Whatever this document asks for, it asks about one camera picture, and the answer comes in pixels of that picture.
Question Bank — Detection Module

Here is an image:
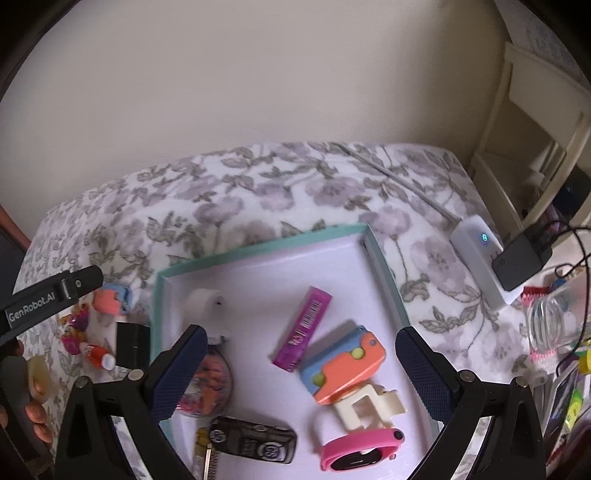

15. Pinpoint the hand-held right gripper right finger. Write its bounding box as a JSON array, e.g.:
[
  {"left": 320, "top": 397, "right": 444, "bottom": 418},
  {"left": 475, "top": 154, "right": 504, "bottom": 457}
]
[{"left": 396, "top": 325, "right": 548, "bottom": 480}]

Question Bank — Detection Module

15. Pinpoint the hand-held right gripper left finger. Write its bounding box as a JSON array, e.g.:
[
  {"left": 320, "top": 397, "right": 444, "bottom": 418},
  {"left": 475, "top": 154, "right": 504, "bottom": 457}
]
[{"left": 54, "top": 324, "right": 208, "bottom": 480}]

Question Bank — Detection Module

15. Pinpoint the white curved plastic case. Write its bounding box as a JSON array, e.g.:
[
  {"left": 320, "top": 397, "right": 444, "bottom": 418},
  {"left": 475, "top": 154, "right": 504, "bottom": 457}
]
[{"left": 186, "top": 287, "right": 228, "bottom": 344}]

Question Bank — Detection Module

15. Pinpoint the orange and blue toy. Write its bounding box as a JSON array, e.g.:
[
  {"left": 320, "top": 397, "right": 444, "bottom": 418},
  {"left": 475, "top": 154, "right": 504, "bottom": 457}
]
[{"left": 299, "top": 325, "right": 386, "bottom": 406}]

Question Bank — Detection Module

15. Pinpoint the gold lighter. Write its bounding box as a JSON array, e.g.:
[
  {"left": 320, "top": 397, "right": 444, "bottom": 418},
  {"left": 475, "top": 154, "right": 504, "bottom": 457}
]
[{"left": 194, "top": 427, "right": 220, "bottom": 480}]

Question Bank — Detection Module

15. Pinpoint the pink watch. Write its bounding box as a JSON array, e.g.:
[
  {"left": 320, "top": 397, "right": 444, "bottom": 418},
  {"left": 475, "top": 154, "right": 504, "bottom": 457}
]
[{"left": 320, "top": 428, "right": 404, "bottom": 472}]

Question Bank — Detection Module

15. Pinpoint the black toy car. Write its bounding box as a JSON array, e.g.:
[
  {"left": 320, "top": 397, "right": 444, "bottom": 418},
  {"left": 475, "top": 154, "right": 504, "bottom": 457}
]
[{"left": 209, "top": 415, "right": 297, "bottom": 464}]

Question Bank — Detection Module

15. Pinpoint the purple tube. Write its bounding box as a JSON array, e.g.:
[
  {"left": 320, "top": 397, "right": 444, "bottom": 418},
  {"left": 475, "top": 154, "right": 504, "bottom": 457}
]
[{"left": 271, "top": 286, "right": 333, "bottom": 372}]

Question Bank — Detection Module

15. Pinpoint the teal tray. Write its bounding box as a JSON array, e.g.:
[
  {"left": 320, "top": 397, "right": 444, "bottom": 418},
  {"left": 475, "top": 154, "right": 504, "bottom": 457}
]
[{"left": 150, "top": 223, "right": 439, "bottom": 480}]

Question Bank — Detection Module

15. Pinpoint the person's left hand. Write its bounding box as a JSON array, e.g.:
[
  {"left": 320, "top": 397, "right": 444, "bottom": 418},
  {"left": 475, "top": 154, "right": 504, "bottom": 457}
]
[{"left": 24, "top": 401, "right": 55, "bottom": 445}]

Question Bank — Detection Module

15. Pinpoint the round glitter case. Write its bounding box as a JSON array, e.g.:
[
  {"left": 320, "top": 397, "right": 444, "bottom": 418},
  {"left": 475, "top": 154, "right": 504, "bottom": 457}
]
[{"left": 174, "top": 346, "right": 232, "bottom": 417}]

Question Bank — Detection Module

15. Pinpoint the cream hair clip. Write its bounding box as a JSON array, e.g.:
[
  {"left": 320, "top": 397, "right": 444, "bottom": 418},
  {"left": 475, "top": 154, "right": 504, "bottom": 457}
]
[{"left": 333, "top": 383, "right": 407, "bottom": 431}]

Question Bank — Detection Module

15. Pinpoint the pink puppy toy figure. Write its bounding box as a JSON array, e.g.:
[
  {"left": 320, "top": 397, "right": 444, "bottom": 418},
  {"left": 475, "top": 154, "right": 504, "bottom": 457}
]
[{"left": 59, "top": 304, "right": 93, "bottom": 356}]

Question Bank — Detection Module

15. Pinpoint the black box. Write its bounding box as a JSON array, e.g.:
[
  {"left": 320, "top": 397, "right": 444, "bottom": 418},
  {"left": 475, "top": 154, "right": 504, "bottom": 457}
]
[{"left": 115, "top": 322, "right": 152, "bottom": 370}]

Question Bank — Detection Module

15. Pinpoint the dark furniture with red edge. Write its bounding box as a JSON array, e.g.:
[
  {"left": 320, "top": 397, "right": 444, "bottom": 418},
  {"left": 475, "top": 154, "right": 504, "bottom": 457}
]
[{"left": 0, "top": 205, "right": 33, "bottom": 296}]

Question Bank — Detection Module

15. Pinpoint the pink and blue toy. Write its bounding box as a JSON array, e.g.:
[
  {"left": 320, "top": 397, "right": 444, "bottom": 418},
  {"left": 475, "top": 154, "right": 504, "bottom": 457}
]
[{"left": 93, "top": 284, "right": 134, "bottom": 317}]

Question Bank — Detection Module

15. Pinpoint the orange glue bottle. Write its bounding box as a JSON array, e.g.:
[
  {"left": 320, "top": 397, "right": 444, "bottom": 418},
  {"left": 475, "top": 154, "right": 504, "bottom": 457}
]
[{"left": 79, "top": 342, "right": 116, "bottom": 370}]

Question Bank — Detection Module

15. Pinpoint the white power strip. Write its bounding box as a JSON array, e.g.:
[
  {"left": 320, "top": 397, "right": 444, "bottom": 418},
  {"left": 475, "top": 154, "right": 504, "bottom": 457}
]
[{"left": 450, "top": 215, "right": 527, "bottom": 306}]

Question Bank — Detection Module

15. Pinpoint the black charger adapter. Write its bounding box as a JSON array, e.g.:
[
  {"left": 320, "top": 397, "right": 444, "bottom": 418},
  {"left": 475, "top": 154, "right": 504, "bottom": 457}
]
[{"left": 491, "top": 230, "right": 555, "bottom": 291}]

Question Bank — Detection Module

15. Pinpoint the colourful clutter pile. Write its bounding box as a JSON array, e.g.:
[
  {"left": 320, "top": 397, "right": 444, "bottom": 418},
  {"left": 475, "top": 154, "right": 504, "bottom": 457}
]
[{"left": 542, "top": 342, "right": 591, "bottom": 444}]

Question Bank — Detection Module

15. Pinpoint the floral blanket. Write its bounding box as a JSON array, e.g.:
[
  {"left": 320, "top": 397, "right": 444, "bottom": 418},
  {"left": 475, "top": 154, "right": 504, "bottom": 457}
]
[{"left": 14, "top": 141, "right": 546, "bottom": 480}]

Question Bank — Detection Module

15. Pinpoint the cream wooden shelf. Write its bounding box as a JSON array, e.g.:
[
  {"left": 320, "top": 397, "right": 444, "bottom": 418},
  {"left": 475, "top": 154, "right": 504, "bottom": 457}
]
[{"left": 468, "top": 41, "right": 591, "bottom": 232}]

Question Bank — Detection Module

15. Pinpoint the white printed paper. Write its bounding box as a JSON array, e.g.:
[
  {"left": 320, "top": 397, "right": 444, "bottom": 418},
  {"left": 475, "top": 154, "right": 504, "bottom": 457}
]
[{"left": 503, "top": 0, "right": 591, "bottom": 70}]

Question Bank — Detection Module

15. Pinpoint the pale yellow ring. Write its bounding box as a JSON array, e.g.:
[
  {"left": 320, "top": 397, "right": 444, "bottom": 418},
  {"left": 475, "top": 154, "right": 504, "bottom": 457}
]
[{"left": 27, "top": 359, "right": 52, "bottom": 398}]

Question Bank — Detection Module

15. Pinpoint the white cable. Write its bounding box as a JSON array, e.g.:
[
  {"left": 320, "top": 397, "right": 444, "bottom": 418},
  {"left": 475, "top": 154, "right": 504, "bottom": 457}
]
[{"left": 339, "top": 142, "right": 462, "bottom": 224}]

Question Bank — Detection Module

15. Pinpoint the black cable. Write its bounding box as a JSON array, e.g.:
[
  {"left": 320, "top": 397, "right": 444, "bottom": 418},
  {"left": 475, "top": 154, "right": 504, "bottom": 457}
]
[{"left": 545, "top": 222, "right": 591, "bottom": 278}]

